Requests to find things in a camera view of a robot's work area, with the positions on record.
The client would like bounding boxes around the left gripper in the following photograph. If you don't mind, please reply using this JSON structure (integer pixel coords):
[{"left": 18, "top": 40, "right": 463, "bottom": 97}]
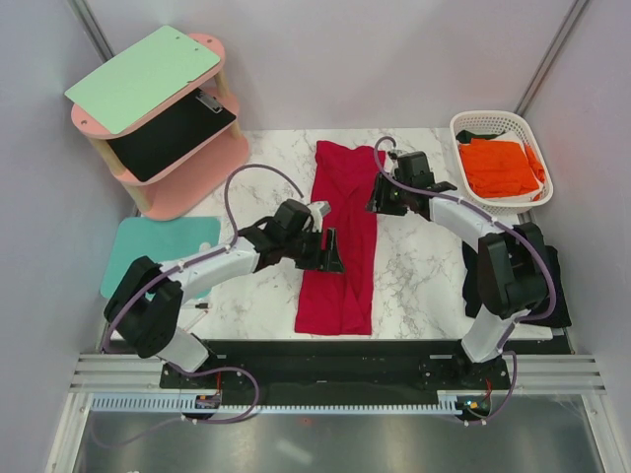
[{"left": 283, "top": 226, "right": 344, "bottom": 273}]

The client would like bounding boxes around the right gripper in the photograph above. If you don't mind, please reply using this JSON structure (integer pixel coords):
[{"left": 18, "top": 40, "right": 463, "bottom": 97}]
[{"left": 364, "top": 171, "right": 412, "bottom": 217}]

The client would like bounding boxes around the red t shirt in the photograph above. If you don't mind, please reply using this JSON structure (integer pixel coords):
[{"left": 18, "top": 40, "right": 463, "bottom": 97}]
[{"left": 295, "top": 140, "right": 379, "bottom": 336}]

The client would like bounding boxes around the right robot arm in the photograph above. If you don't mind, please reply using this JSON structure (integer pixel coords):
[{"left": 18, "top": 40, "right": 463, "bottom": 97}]
[{"left": 367, "top": 150, "right": 557, "bottom": 388}]

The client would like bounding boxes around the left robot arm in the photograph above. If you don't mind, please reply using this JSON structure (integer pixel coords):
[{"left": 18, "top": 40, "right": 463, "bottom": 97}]
[{"left": 105, "top": 199, "right": 344, "bottom": 387}]

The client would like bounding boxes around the dark green garment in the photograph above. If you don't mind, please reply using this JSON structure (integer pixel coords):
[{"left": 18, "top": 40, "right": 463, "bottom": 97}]
[{"left": 456, "top": 130, "right": 499, "bottom": 145}]

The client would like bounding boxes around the white plastic basket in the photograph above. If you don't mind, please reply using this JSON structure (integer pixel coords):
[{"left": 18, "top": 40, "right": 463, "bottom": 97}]
[{"left": 450, "top": 110, "right": 554, "bottom": 215}]

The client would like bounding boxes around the orange folded t shirt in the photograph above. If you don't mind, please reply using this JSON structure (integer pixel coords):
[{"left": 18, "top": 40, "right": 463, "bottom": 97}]
[{"left": 457, "top": 138, "right": 547, "bottom": 200}]

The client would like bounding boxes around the red white pen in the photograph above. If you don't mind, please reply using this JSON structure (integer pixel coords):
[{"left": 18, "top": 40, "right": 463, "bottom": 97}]
[{"left": 183, "top": 311, "right": 207, "bottom": 331}]

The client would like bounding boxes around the teal cutting board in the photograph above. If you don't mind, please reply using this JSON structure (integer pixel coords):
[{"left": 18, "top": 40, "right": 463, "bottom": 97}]
[{"left": 100, "top": 217, "right": 221, "bottom": 299}]

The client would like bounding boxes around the pink three-tier shelf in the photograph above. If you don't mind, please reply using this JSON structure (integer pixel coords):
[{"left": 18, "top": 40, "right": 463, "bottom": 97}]
[{"left": 65, "top": 26, "right": 249, "bottom": 221}]

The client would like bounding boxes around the black t shirt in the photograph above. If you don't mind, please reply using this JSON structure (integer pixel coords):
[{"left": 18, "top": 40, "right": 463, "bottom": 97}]
[{"left": 461, "top": 242, "right": 572, "bottom": 329}]

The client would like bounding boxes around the black clipboard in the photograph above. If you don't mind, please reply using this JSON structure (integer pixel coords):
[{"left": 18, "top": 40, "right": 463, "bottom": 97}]
[{"left": 107, "top": 89, "right": 237, "bottom": 182}]

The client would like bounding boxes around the mint green board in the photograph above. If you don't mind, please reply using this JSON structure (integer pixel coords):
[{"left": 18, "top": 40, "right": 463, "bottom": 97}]
[{"left": 65, "top": 26, "right": 225, "bottom": 138}]

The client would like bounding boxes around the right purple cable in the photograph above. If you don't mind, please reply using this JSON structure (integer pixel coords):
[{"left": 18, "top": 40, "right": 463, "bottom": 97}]
[{"left": 374, "top": 136, "right": 558, "bottom": 428}]

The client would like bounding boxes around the purple cable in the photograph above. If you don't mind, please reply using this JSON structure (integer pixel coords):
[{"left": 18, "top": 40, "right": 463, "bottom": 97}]
[
  {"left": 374, "top": 136, "right": 558, "bottom": 428},
  {"left": 88, "top": 165, "right": 307, "bottom": 447}
]

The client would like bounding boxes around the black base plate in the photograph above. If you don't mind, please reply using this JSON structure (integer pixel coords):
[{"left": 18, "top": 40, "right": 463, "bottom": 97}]
[{"left": 160, "top": 340, "right": 510, "bottom": 407}]

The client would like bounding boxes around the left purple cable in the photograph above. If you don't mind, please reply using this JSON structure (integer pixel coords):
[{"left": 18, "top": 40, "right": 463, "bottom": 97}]
[{"left": 88, "top": 165, "right": 307, "bottom": 447}]

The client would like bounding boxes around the white cable duct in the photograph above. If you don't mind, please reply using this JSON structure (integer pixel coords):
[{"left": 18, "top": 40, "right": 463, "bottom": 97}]
[{"left": 91, "top": 393, "right": 472, "bottom": 415}]

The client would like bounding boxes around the aluminium rail frame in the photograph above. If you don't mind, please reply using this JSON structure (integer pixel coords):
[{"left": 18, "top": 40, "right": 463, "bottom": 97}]
[{"left": 71, "top": 355, "right": 605, "bottom": 395}]

